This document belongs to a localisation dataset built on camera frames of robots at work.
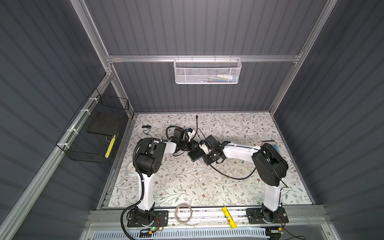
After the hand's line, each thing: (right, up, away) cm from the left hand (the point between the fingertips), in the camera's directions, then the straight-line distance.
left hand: (200, 147), depth 99 cm
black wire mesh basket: (-54, +9, -26) cm, 61 cm away
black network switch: (-3, -4, -3) cm, 6 cm away
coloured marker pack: (+49, +3, +3) cm, 49 cm away
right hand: (+4, -8, -4) cm, 10 cm away
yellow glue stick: (+13, -31, -27) cm, 43 cm away
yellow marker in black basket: (-43, +5, -30) cm, 53 cm away
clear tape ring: (-14, -32, -22) cm, 42 cm away
